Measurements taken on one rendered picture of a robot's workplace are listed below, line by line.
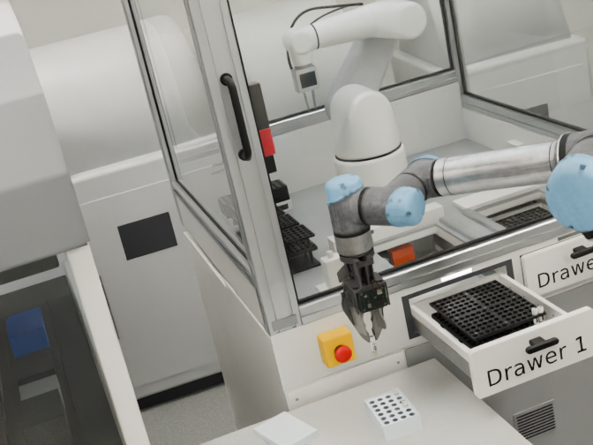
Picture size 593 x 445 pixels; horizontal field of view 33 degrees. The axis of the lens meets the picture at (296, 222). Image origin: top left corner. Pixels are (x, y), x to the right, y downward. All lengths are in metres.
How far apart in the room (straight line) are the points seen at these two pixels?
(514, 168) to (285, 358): 0.73
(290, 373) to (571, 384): 0.77
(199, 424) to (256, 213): 1.87
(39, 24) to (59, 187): 3.47
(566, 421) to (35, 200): 1.53
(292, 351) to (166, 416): 1.80
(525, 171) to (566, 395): 0.94
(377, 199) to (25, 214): 0.65
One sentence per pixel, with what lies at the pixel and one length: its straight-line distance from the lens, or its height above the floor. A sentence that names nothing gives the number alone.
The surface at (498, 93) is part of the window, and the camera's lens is 2.37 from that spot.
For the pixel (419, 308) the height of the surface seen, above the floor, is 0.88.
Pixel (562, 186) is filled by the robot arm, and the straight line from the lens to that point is 1.71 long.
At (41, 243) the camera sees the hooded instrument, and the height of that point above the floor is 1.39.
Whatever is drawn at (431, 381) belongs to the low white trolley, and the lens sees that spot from 2.34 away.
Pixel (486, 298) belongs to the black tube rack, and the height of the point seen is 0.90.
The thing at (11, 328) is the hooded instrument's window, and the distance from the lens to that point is 1.91.
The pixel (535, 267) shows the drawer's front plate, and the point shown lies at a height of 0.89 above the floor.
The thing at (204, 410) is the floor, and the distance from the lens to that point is 4.02.
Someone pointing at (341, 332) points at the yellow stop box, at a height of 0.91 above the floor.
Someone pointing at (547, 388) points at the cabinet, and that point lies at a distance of 2.66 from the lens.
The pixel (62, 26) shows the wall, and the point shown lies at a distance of 5.26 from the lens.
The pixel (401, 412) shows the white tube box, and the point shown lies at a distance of 2.19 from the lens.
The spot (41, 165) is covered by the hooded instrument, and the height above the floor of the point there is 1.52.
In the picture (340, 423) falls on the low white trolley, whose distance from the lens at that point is 2.26.
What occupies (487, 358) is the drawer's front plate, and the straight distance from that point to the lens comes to 2.11.
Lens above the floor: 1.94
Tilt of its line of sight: 20 degrees down
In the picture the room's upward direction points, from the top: 13 degrees counter-clockwise
